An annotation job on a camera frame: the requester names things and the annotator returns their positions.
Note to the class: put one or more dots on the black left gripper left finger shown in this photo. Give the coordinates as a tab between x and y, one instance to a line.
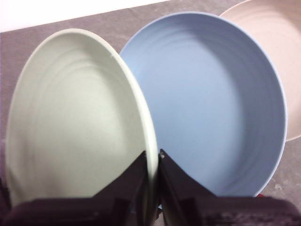
94	212

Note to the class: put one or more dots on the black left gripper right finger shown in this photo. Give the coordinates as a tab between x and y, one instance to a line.
211	212

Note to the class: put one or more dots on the green round plate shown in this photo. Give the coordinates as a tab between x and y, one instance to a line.
77	122

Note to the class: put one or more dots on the blue round plate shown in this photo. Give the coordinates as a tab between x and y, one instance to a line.
207	106

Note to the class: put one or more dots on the cream round plate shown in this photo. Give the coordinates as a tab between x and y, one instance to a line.
282	47

